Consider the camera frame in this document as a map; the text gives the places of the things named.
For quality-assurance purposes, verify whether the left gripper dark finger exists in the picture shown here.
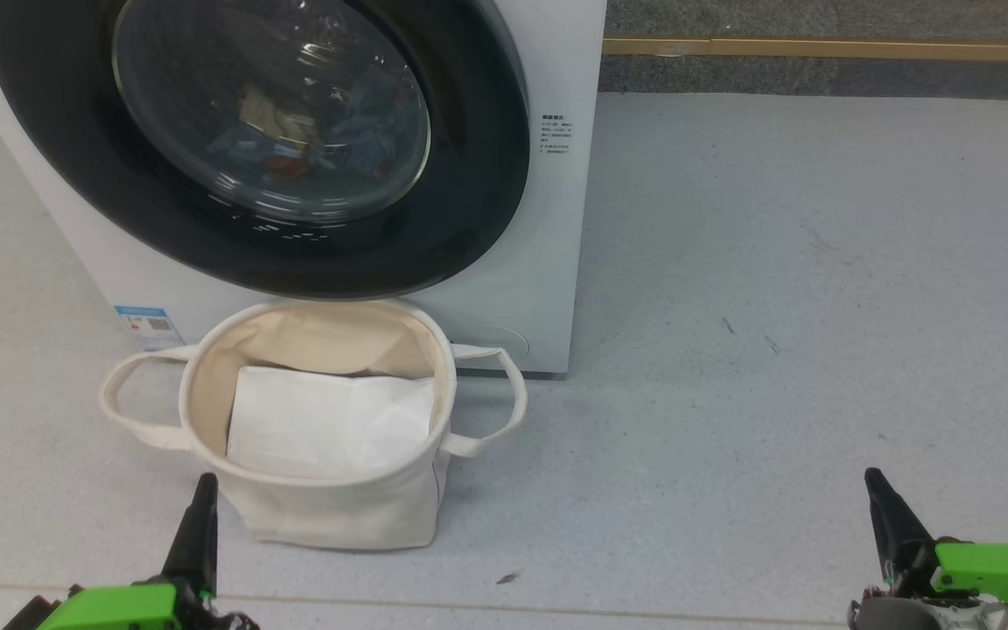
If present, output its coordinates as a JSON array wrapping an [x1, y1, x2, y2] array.
[[161, 473, 219, 605]]

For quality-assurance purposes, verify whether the round filter cover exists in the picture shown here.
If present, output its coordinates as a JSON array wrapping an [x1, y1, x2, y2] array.
[[458, 325, 529, 362]]

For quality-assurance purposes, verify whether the white folded cloth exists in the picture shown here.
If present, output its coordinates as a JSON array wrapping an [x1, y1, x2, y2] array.
[[226, 365, 436, 480]]

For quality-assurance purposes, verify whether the cream fabric laundry basket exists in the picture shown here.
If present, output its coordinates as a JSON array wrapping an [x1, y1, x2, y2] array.
[[99, 299, 529, 552]]

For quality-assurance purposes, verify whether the black round glass washer door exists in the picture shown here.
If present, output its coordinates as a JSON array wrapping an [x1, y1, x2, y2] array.
[[0, 0, 531, 301]]

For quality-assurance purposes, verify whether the beige garment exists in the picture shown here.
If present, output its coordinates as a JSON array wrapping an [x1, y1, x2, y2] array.
[[238, 85, 317, 148]]

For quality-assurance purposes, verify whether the blue energy label sticker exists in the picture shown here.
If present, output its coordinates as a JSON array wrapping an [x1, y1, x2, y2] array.
[[114, 304, 185, 353]]

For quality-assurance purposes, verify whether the small printed text label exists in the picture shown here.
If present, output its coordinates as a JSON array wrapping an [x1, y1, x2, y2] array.
[[540, 112, 572, 157]]

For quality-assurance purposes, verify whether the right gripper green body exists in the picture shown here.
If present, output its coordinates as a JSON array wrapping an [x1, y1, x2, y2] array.
[[850, 541, 1008, 630]]

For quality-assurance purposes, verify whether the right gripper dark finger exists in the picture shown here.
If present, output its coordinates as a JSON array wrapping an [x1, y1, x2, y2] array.
[[864, 467, 938, 589]]

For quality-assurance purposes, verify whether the white front-load washing machine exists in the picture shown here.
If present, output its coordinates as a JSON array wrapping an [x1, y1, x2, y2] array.
[[0, 0, 607, 379]]

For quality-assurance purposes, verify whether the blue denim garment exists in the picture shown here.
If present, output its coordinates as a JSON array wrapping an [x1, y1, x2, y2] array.
[[326, 74, 424, 180]]

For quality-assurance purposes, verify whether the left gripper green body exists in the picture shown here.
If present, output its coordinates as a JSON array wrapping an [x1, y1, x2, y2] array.
[[1, 582, 260, 630]]

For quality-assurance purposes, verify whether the orange garment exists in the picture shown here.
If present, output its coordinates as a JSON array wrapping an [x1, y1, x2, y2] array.
[[262, 144, 312, 181]]

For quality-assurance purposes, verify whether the gold floor threshold strip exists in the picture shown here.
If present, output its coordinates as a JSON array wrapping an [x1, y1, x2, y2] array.
[[602, 37, 1008, 63]]

